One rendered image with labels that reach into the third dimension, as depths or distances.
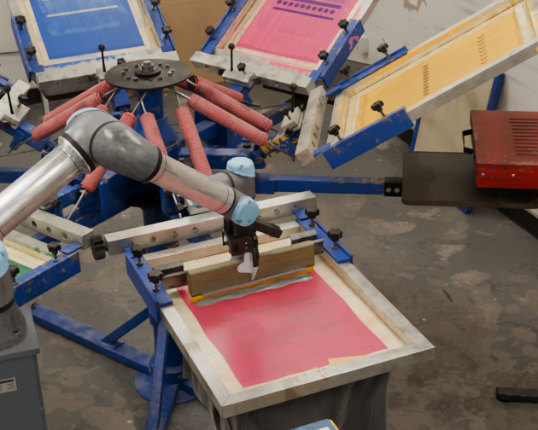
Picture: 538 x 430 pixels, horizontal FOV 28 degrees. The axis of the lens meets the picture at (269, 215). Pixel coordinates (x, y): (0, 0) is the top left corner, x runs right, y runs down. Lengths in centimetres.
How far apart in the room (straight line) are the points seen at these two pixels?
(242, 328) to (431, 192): 102
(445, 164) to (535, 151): 39
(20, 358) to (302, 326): 81
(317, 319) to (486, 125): 116
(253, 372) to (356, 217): 284
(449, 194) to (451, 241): 169
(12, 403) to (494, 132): 194
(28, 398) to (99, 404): 172
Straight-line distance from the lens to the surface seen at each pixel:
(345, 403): 289
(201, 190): 265
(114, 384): 439
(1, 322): 249
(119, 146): 251
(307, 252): 310
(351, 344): 286
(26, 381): 255
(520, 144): 367
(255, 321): 295
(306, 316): 297
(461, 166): 385
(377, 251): 521
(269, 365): 278
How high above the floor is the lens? 258
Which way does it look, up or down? 28 degrees down
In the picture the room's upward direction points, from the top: 2 degrees counter-clockwise
